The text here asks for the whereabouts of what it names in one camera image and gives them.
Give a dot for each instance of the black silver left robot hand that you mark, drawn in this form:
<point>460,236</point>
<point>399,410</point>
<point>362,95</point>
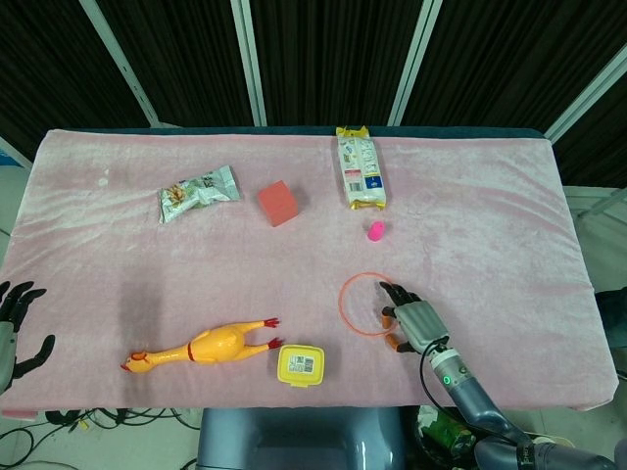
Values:
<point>7,343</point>

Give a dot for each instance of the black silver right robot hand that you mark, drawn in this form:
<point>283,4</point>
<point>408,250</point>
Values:
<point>421,323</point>

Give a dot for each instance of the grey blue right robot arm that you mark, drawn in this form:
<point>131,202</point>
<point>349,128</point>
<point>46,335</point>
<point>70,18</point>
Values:
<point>475,396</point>

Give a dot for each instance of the small pink object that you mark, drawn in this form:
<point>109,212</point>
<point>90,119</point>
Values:
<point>376,232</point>

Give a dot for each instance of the black bin with green bag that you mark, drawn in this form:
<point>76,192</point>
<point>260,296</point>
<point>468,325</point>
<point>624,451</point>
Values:
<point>441,431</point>

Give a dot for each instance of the yellow lidded green container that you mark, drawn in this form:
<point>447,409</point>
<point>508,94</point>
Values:
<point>301,364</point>

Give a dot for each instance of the white yellow snack package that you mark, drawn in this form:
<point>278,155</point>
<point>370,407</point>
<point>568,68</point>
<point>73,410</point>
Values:
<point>361,169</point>

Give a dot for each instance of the blue grey robot torso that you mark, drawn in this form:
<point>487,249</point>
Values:
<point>303,440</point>

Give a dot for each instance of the pink plush table cloth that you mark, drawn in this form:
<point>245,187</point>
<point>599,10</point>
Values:
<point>245,274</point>

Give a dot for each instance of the red foam cube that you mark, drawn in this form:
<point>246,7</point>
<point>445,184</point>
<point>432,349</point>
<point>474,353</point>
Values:
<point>278,203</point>

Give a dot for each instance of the yellow rubber chicken toy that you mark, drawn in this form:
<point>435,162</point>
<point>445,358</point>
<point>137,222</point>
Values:
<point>215,345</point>

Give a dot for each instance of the crumpled silver green snack bag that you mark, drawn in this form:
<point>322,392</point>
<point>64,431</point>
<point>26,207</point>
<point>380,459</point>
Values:
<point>196,193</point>

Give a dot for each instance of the white partition frame post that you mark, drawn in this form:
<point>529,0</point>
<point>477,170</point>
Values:
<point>414,63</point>
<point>125,68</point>
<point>588,88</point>
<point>251,63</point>

